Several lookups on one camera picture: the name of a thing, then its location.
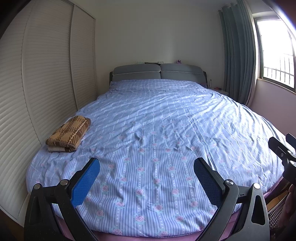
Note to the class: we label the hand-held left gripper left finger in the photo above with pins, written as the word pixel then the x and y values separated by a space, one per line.
pixel 85 183

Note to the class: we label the white nightstand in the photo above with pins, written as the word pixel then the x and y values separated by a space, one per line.
pixel 222 92

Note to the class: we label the purple bed sheet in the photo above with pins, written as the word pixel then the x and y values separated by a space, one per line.
pixel 138 238

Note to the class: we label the blue floral striped duvet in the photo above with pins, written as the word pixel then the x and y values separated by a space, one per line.
pixel 161 127

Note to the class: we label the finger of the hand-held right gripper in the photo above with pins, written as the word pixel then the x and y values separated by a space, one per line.
pixel 281 149
pixel 291 140

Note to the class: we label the grey-blue curtain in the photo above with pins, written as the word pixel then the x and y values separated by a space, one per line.
pixel 238 53

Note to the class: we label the window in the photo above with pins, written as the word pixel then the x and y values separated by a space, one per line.
pixel 277 53

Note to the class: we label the dark wicker chair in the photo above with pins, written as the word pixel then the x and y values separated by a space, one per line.
pixel 276 215

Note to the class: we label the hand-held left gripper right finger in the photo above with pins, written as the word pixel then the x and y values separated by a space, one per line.
pixel 208 183

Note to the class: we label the brown patterned blanket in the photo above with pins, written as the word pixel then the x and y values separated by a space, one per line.
pixel 69 132

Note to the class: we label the grey padded headboard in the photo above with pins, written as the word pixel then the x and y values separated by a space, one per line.
pixel 159 71

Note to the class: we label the white louvered wardrobe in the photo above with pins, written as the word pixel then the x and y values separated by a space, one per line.
pixel 41 81

